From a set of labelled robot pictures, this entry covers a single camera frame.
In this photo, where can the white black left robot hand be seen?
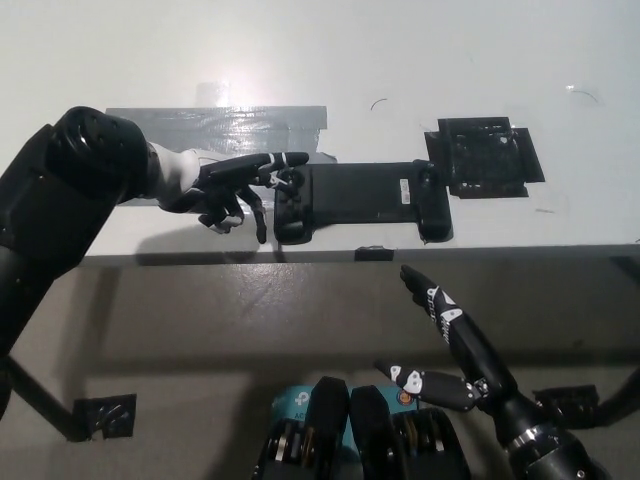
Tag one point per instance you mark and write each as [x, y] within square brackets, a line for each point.
[185, 175]

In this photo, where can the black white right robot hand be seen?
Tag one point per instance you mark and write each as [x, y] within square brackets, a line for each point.
[475, 350]

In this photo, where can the black game controller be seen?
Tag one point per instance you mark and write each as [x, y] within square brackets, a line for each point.
[355, 192]

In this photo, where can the black teal robot torso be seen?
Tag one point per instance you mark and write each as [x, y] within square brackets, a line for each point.
[327, 415]

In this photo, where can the small black tape strip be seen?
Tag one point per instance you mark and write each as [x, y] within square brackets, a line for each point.
[374, 253]

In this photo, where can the black tape square patch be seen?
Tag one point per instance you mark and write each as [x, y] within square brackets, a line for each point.
[480, 160]

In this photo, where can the grey duct tape patch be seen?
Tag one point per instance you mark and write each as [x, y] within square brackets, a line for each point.
[240, 130]

